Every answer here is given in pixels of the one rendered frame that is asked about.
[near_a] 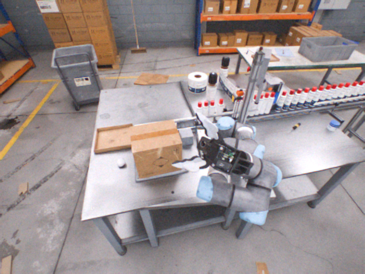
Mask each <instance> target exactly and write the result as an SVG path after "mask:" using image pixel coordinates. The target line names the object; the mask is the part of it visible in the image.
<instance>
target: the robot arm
mask: <svg viewBox="0 0 365 274"><path fill-rule="evenodd" d="M196 117H197V119H198V120H199V121H200V124H201V126H203V127H204V130H205V131H204V132H205V135H206V136H207V137H209V138H211V139H209V138H207V137H204V136H202V137H201V138H200V141H199V143H198V145H197V149H199V150H201V151H202V153H203V159H201V158H200V157H199V156H197V155H195V156H193V157H192V158H190V159H183V160H176V161H175V162H173V163H172V166H175V167H178V168H181V169H187V170H189V171H191V172H198V171H199V169H206V168H208V167H209V170H208V173H207V176H201V178H200V180H199V184H198V188H197V193H196V195H197V197H198V198H200V199H203V200H205V201H207V202H212V203H215V204H218V205H220V206H224V207H227V208H230V209H233V210H236V211H239V212H240V218H241V219H242V220H245V221H248V222H251V223H254V224H256V225H263V224H264V223H265V220H266V216H267V212H268V206H269V200H270V195H271V191H272V188H273V187H275V186H277V185H278V184H279V183H280V182H281V179H282V173H281V171H280V169H279V168H278V167H277V166H275V165H273V164H272V163H271V162H269V161H265V160H263V155H264V152H265V147H264V146H263V145H261V144H257V142H256V141H255V140H254V139H255V135H256V128H255V127H254V126H251V125H247V124H242V123H238V122H235V121H234V119H232V118H231V117H227V116H225V117H222V118H220V119H219V120H218V121H217V124H216V125H215V124H213V123H212V122H211V121H210V120H209V119H208V118H207V117H205V116H204V115H203V114H200V113H198V112H196ZM231 172H232V173H235V174H237V175H238V176H240V178H241V179H242V178H243V177H244V178H246V179H248V180H247V183H246V187H242V186H239V185H235V184H231V183H228V175H230V174H231Z"/></svg>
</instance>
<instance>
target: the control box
mask: <svg viewBox="0 0 365 274"><path fill-rule="evenodd" d="M262 51H263V53H265V57H264V60H263V62H262V67H261V71H260V74H259V77H258V79H257V85H262V84H263V81H264V78H265V75H266V72H267V69H268V65H269V62H270V58H271V54H272V49H267V48H263V50H262Z"/></svg>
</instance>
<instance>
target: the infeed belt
mask: <svg viewBox="0 0 365 274"><path fill-rule="evenodd" d="M306 109H310V107H308V108H303V107H302V108H301V109H297V108H296V107H295V108H294V110H290V109H287V111H283V110H280V112H276V111H274V109H271V110H270V111H269V114H265V113H264V114H262V115H261V114H258V115H254V116H247V119H248V118H252V117H260V116H267V115H274V114H281V113H288V112H293V111H300V110H306ZM225 116H227V117H231V118H232V115H225ZM225 116H222V117H225ZM215 118H216V117H214V118H213V122H212V123H217V121H216V119H215ZM194 122H195V120H192V121H185V122H177V129H181V128H188V127H195V124H194Z"/></svg>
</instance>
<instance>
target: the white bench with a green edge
mask: <svg viewBox="0 0 365 274"><path fill-rule="evenodd" d="M299 47H300V46H285V47H263V48H267V49H272V53H273V54H274V55H275V56H276V57H278V58H279V59H280V61H277V62H270V63H269V65H268V69H267V71H285V70H314V69H327V72H326V73H325V75H324V77H323V79H322V81H321V83H320V84H319V87H320V86H323V85H324V83H327V85H331V87H332V86H333V84H331V83H330V82H329V81H328V80H327V78H328V76H329V74H330V72H331V71H332V69H342V68H356V67H360V68H361V70H362V71H361V73H360V74H359V75H358V77H357V78H356V80H355V82H358V84H359V82H360V81H361V80H362V79H363V77H364V76H365V55H364V54H362V53H360V52H358V51H356V50H354V51H353V53H352V55H351V56H350V58H349V59H348V60H338V61H321V62H311V61H309V60H308V59H306V58H305V57H304V56H302V55H301V54H299V53H298V49H299ZM247 48H252V47H246V48H236V50H237V51H238V52H239V54H238V59H237V64H236V70H235V74H238V72H239V68H240V63H241V59H243V60H244V61H245V62H246V64H247V65H248V66H249V67H250V68H251V65H252V62H253V58H252V57H251V55H252V54H254V53H252V52H251V51H250V50H248V49H247ZM275 48H285V49H290V50H291V52H292V53H293V55H294V57H280V56H278V55H277V53H276V51H275ZM247 51H248V54H246V53H247ZM319 87H318V88H317V89H316V90H318V89H319Z"/></svg>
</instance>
